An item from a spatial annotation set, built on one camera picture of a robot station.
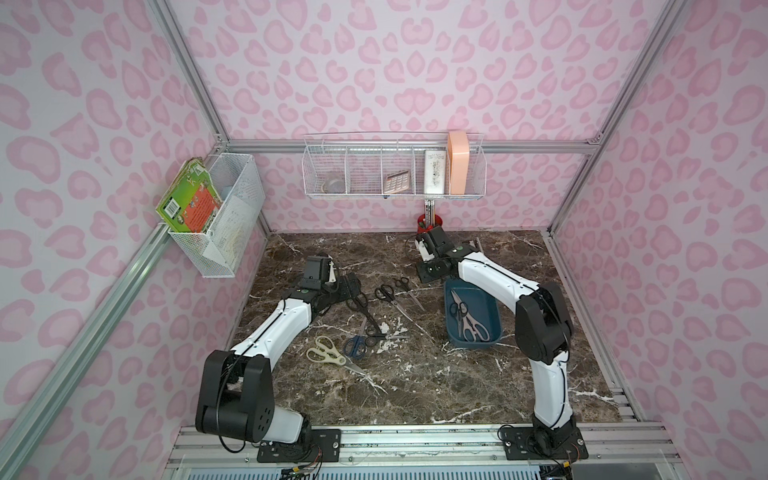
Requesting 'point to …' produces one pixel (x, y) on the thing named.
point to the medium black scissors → (386, 292)
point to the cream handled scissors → (328, 353)
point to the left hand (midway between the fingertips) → (349, 282)
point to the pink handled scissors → (470, 328)
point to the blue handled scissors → (355, 346)
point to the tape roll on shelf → (333, 185)
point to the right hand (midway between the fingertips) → (422, 269)
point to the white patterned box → (434, 171)
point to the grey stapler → (478, 245)
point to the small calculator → (397, 182)
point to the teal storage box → (474, 318)
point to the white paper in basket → (227, 242)
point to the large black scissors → (360, 302)
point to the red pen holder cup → (423, 228)
